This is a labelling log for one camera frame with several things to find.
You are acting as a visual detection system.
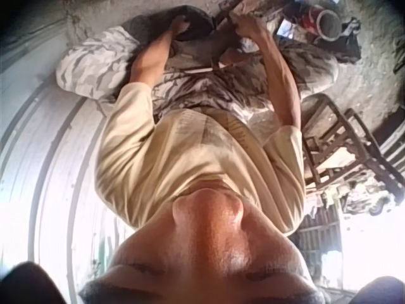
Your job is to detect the person's right hand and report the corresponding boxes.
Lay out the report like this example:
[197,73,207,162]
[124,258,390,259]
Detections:
[230,13,270,41]

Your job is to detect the person's left hand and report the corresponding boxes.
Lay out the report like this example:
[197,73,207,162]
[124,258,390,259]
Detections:
[170,15,192,37]

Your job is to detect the dark grey cloth bundle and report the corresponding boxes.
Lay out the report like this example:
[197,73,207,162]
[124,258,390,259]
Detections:
[123,5,220,43]

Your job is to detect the pale wooden piece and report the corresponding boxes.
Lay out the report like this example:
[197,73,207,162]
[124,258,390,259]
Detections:
[221,0,254,20]

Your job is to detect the blue and white packet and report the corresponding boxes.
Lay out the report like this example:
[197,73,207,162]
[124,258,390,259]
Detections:
[275,18,297,40]

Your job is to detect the thin pale stick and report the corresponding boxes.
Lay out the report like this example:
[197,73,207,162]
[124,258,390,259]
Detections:
[185,55,258,74]

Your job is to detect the red and grey pipe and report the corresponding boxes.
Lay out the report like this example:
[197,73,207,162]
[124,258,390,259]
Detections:
[300,4,344,43]

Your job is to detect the person's legs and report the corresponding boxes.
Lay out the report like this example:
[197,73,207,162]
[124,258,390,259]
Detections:
[56,25,340,128]

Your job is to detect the black cloth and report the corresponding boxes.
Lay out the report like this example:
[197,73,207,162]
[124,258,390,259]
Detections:
[328,16,363,61]

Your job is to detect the corrugated metal sheet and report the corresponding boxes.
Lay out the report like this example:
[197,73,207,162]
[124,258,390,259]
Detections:
[0,31,134,304]

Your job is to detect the heap of debris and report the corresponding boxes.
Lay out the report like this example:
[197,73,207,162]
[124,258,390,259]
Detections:
[337,180,396,217]

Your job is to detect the wooden slat fence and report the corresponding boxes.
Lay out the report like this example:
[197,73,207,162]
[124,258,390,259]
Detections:
[289,202,342,286]

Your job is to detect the wooden chair frame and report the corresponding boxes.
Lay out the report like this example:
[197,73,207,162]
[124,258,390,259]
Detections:
[300,93,404,193]

